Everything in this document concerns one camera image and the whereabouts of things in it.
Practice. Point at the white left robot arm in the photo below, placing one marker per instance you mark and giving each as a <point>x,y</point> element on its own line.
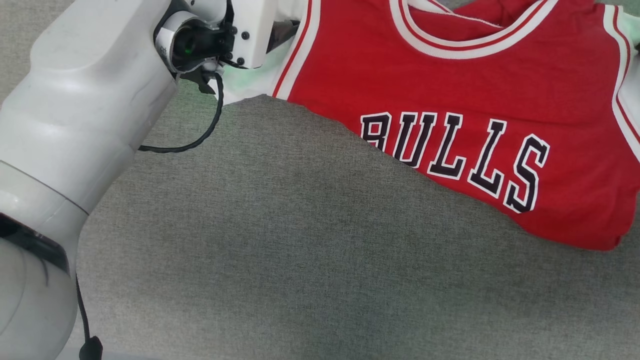
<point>75,130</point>

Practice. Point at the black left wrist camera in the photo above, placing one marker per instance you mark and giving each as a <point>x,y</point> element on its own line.
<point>197,45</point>

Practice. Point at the red Bulls basketball jersey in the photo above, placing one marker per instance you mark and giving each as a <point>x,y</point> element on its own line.
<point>450,90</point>

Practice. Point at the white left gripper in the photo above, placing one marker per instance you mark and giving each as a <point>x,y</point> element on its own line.
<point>255,30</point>

